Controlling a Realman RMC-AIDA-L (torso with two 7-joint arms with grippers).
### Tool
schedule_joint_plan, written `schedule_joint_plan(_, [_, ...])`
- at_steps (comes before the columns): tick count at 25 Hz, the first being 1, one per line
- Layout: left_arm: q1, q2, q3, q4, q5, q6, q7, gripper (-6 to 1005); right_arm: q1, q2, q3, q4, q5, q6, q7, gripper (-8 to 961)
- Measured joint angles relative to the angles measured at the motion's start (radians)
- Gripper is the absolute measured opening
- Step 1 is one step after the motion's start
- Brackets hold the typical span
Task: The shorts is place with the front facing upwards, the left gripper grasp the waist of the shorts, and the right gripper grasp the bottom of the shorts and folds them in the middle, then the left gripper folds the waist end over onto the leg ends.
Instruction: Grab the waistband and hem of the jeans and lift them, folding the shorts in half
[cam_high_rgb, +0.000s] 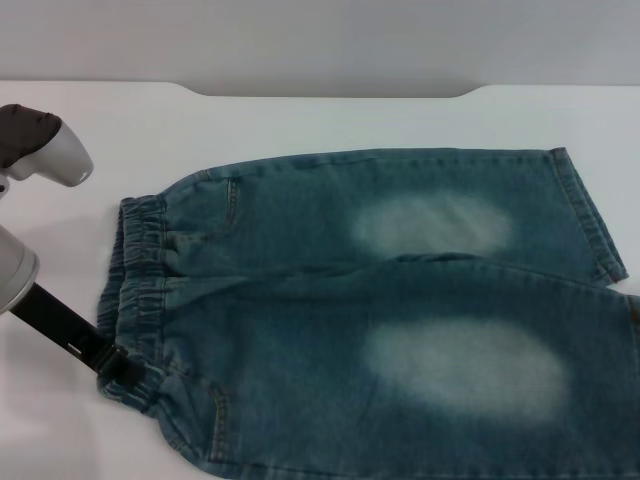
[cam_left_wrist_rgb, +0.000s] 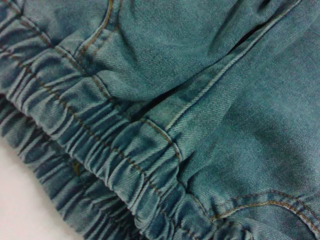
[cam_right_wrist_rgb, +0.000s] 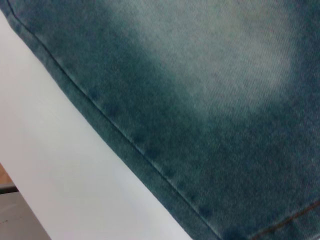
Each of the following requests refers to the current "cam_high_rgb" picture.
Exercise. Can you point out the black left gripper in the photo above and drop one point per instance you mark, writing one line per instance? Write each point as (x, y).
(60, 325)

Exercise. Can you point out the blue denim shorts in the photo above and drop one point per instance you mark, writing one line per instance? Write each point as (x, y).
(300, 325)

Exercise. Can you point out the dark brown arm sleeve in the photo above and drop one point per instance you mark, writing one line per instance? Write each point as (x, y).
(25, 135)

